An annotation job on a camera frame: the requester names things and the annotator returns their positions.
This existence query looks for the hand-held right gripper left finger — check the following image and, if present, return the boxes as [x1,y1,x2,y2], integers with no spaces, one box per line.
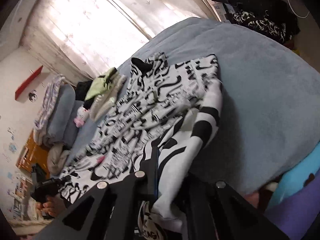
[31,140,162,240]

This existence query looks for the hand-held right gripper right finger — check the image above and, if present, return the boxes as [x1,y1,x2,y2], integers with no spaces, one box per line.
[185,179,292,240]

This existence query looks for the white jacket with black lettering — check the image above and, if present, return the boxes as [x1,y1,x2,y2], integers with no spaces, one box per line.
[56,52,223,240]

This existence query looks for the folded green white clothes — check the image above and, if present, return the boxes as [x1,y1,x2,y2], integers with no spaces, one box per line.
[89,74,127,121]

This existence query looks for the person's left hand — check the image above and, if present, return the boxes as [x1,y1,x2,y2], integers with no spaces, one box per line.
[36,196,66,219]

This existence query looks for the beige cloth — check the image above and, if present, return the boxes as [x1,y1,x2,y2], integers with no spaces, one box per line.
[47,145,72,174]

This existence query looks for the orange wooden nightstand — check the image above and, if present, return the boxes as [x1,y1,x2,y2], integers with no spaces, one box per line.
[15,130,50,173]

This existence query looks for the grey pillow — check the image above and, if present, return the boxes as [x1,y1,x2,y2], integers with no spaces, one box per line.
[64,100,85,150]
[47,84,76,143]

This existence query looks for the purple mat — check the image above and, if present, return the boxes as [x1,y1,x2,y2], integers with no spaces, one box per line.
[262,180,320,240]

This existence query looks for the cyan cushion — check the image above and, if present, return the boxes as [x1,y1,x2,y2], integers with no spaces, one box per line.
[267,150,320,205]

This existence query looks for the white and pink plush cat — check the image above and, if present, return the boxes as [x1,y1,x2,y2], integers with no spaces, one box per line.
[73,106,90,127]

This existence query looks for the purple and white blanket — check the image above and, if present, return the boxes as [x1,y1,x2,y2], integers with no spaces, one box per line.
[34,74,65,130]

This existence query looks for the folded green jacket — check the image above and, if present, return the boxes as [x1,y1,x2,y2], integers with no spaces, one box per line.
[84,67,118,101]

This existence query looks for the white floral curtain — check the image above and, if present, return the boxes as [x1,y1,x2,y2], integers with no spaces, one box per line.
[20,0,220,80]

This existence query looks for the white box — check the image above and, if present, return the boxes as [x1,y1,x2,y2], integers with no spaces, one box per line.
[212,1,227,22]

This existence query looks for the red wall shelf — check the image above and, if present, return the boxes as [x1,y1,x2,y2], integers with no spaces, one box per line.
[14,65,43,100]

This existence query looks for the white cable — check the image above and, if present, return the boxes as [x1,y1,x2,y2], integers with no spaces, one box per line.
[285,0,310,19]

